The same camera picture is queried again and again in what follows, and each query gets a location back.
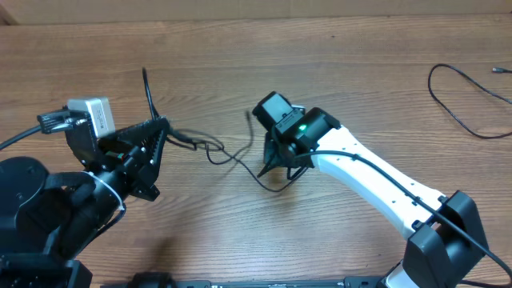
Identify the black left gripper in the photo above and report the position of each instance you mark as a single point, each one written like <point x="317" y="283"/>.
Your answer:
<point x="138" y="168"/>

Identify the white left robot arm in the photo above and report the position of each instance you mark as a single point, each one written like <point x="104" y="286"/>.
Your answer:
<point x="48" y="219"/>

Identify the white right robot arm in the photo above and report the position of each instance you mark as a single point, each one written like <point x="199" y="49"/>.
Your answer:
<point x="444" y="235"/>

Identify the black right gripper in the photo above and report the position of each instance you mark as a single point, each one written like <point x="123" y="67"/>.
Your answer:
<point x="274" y="160"/>

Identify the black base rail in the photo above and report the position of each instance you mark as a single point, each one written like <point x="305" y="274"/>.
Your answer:
<point x="164" y="280"/>

